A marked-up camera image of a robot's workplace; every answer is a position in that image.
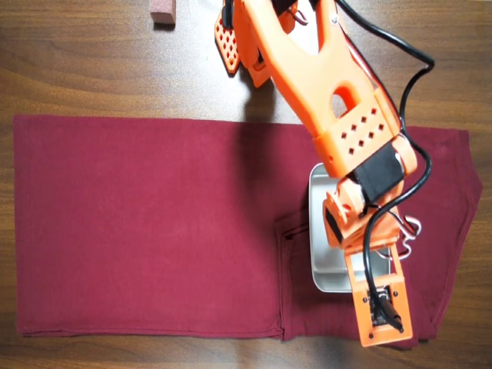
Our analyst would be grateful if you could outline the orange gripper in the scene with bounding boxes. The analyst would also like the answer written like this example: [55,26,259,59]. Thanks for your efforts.
[322,179,404,258]

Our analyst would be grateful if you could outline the rectangular metal tray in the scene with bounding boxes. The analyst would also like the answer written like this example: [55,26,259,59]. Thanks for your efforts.
[306,162,392,294]

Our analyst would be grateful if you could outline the maroon cloth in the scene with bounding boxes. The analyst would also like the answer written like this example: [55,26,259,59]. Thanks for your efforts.
[12,114,484,351]

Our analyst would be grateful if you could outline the pink sponge block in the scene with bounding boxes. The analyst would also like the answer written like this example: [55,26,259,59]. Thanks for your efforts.
[149,0,178,28]

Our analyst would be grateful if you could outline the white and red wires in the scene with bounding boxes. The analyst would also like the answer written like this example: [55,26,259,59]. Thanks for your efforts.
[384,207,424,266]

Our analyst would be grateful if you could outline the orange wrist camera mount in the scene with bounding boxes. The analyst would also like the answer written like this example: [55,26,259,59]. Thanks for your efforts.
[343,244,414,348]

